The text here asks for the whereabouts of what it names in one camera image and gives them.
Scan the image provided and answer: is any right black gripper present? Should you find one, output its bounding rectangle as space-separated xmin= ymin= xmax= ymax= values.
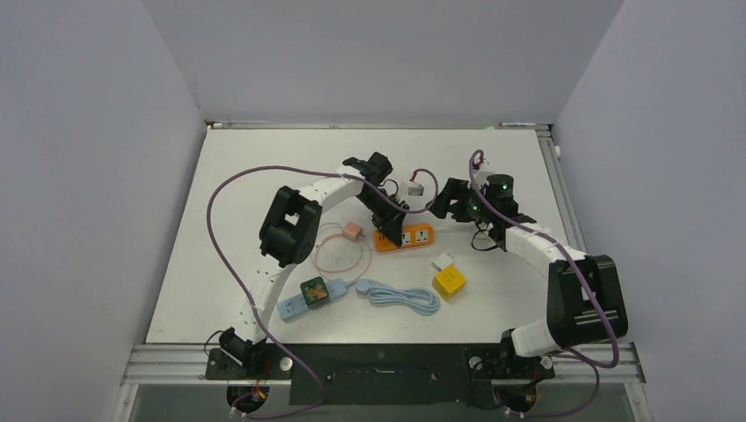
xmin=428 ymin=178 xmax=495 ymax=223

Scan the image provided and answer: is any pink charger plug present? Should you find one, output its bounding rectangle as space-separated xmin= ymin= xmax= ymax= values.
xmin=341 ymin=222 xmax=363 ymax=242

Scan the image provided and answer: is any orange power strip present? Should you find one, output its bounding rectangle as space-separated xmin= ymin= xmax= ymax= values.
xmin=373 ymin=222 xmax=435 ymax=252

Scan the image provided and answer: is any aluminium frame rail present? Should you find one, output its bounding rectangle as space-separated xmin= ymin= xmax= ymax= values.
xmin=117 ymin=123 xmax=646 ymax=421

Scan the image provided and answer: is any light blue cable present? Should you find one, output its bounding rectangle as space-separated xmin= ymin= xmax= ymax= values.
xmin=354 ymin=278 xmax=442 ymax=317

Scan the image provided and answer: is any yellow cube adapter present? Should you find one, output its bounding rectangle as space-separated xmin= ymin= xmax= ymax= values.
xmin=431 ymin=265 xmax=467 ymax=301

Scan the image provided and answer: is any dark green cube adapter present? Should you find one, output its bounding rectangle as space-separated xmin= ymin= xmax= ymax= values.
xmin=300 ymin=277 xmax=331 ymax=309

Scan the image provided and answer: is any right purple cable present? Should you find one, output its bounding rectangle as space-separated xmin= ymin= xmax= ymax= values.
xmin=468 ymin=149 xmax=622 ymax=419

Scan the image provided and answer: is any light blue power strip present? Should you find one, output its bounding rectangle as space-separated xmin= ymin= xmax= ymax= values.
xmin=276 ymin=277 xmax=347 ymax=321

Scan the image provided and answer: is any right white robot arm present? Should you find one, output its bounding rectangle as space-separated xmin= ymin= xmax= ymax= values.
xmin=429 ymin=173 xmax=628 ymax=376

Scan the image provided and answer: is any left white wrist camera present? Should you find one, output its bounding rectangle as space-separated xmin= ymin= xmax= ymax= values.
xmin=397 ymin=170 xmax=425 ymax=199

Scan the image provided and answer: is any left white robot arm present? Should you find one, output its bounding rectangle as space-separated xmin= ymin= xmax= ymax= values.
xmin=216 ymin=152 xmax=412 ymax=378

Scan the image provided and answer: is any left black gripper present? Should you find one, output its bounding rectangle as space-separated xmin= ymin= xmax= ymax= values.
xmin=355 ymin=188 xmax=407 ymax=247

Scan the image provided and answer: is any white plug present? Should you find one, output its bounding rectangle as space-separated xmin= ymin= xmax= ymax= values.
xmin=431 ymin=252 xmax=454 ymax=273

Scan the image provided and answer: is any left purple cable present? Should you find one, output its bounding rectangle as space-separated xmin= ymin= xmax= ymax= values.
xmin=205 ymin=165 xmax=441 ymax=420

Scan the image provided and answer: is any purple cable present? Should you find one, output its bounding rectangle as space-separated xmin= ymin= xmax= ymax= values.
xmin=468 ymin=149 xmax=622 ymax=419
xmin=205 ymin=165 xmax=441 ymax=420

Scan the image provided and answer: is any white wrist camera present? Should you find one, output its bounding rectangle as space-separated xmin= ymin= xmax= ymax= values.
xmin=472 ymin=158 xmax=495 ymax=188
xmin=397 ymin=170 xmax=425 ymax=199

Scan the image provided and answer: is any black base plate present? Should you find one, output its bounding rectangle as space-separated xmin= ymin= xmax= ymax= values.
xmin=204 ymin=343 xmax=555 ymax=407

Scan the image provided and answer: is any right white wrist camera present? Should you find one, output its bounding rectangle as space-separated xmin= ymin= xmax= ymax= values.
xmin=472 ymin=158 xmax=495 ymax=188

